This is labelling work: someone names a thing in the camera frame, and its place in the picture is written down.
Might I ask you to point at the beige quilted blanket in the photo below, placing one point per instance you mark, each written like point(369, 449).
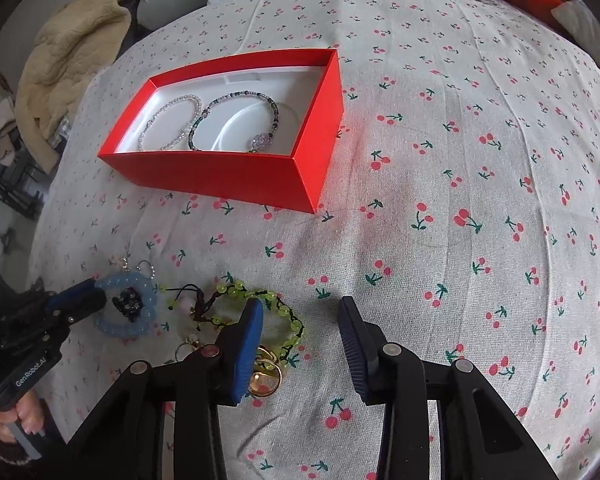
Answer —
point(80, 35)

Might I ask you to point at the red cardboard box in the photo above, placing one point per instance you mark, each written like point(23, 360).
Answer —
point(230, 180)

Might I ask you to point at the person's left hand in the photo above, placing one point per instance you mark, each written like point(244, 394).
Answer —
point(0, 422)

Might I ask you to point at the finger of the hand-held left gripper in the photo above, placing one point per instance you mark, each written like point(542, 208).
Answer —
point(87, 306)
point(72, 292)

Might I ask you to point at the cherry print cloth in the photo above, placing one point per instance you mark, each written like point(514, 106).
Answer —
point(430, 160)

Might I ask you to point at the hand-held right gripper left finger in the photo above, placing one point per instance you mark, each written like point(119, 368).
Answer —
point(247, 355)

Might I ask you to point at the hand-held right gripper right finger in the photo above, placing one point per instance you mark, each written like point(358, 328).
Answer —
point(355, 355)

